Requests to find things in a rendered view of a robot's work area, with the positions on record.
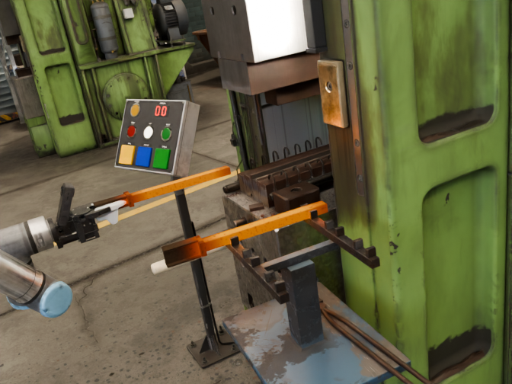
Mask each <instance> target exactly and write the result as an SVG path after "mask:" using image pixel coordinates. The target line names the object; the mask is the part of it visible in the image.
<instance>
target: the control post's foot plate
mask: <svg viewBox="0 0 512 384"><path fill-rule="evenodd" d="M218 333H219V339H220V341H221V342H223V343H224V342H232V341H233V340H232V338H231V337H230V335H229V334H228V333H227V332H226V330H225V329H222V327H221V325H219V331H218ZM216 339H217V343H218V346H217V343H216V340H215V338H214V336H213V335H212V336H211V341H212V345H213V350H211V347H210V341H209V338H208V335H205V337H204V338H201V339H200V340H198V341H195V342H194V341H191V344H188V345H187V349H188V352H190V354H192V356H193V359H194V360H196V361H197V363H198V364H199V366H200V367H201V368H202V369H206V368H207V367H210V366H212V365H214V364H217V363H221V362H223V361H224V360H226V359H228V358H230V357H233V356H235V355H236V354H238V353H240V352H241V351H240V350H239V348H238V347H237V345H236V344H220V343H219V341H218V338H217V335H216Z"/></svg>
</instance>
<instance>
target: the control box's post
mask: <svg viewBox="0 0 512 384"><path fill-rule="evenodd" d="M178 179H181V178H180V177H175V176H171V181H175V180H178ZM174 195H175V198H176V202H177V205H178V212H179V215H180V219H181V225H182V229H183V232H184V238H185V239H187V238H192V237H194V232H193V228H192V224H191V220H190V214H189V210H188V207H187V200H186V197H185V191H184V188H183V189H180V190H176V191H174ZM190 265H191V269H192V272H193V276H194V282H195V286H196V289H197V295H198V299H199V303H200V305H201V306H205V305H207V304H209V301H208V298H207V294H206V287H205V283H204V280H203V274H202V270H201V266H200V259H196V260H195V261H191V263H190ZM200 309H201V312H202V316H203V323H204V326H205V329H206V334H207V335H208V338H209V341H210V347H211V350H213V345H212V341H211V336H212V335H213V336H214V338H215V340H216V343H217V339H216V332H215V329H214V325H213V319H212V315H211V311H210V306H207V307H206V308H203V309H202V308H200ZM217 346H218V343H217Z"/></svg>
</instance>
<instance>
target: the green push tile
mask: <svg viewBox="0 0 512 384"><path fill-rule="evenodd" d="M170 154H171V150H170V149H158V148H156V149H155V157H154V162H153V168H160V169H166V170H168V163H169V159H170Z"/></svg>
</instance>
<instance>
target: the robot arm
mask: <svg viewBox="0 0 512 384"><path fill-rule="evenodd" d="M74 193H75V188H74V186H73V185H72V184H70V183H66V182H65V183H63V184H62V186H61V190H60V195H61V196H60V201H59V208H58V213H57V217H56V223H53V220H52V218H51V217H49V218H46V220H45V218H44V216H40V217H37V218H35V219H30V220H28V221H26V222H22V223H19V224H17V225H14V226H10V227H8V228H5V229H1V230H0V293H2V294H4V295H6V297H7V300H8V301H9V303H10V304H11V306H12V307H13V308H15V309H21V310H24V309H33V310H34V311H36V312H39V313H40V314H41V315H43V316H45V317H49V318H56V317H59V316H61V315H62V314H64V313H65V312H66V311H67V310H68V308H69V307H70V305H71V303H72V290H71V288H70V287H69V286H68V285H67V284H66V283H64V282H62V281H58V280H56V279H54V278H52V277H51V276H49V275H47V274H45V273H44V272H42V271H40V270H38V269H35V266H34V263H33V261H32V259H31V255H33V254H37V253H39V252H42V251H45V250H47V249H50V248H54V244H53V243H54V242H55V243H56V244H57V246H58V249H60V248H63V245H65V244H68V243H70V242H74V241H76V240H78V242H81V243H84V242H88V241H91V240H93V239H96V238H99V237H100V236H99V232H98V231H99V229H98V224H97V223H95V220H94V218H96V219H97V220H98V221H101V220H105V219H106V220H107V221H108V222H109V223H110V224H116V223H117V222H118V208H119V207H121V206H123V205H125V204H126V201H124V200H119V201H117V202H113V203H109V204H106V205H103V206H99V207H96V208H94V204H93V203H94V202H97V201H94V202H90V203H86V204H85V205H81V206H77V207H75V208H73V209H71V210H70V208H71V204H72V198H73V197H74ZM98 201H100V200H98ZM92 237H94V238H92ZM89 238H90V239H89ZM86 239H87V240H86Z"/></svg>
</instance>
